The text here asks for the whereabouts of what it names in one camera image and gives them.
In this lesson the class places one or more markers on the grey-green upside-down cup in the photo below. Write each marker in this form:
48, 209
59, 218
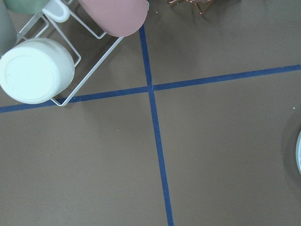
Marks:
8, 35

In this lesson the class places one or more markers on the light blue plate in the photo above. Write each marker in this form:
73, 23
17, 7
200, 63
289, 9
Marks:
298, 152

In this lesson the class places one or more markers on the pink upside-down cup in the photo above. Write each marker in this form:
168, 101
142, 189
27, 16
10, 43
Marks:
118, 18

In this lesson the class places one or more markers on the green upside-down cup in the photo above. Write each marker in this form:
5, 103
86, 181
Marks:
26, 6

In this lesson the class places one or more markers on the white upside-down cup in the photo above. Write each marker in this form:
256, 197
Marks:
36, 70

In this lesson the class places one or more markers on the copper wire bottle rack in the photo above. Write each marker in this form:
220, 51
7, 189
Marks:
202, 6

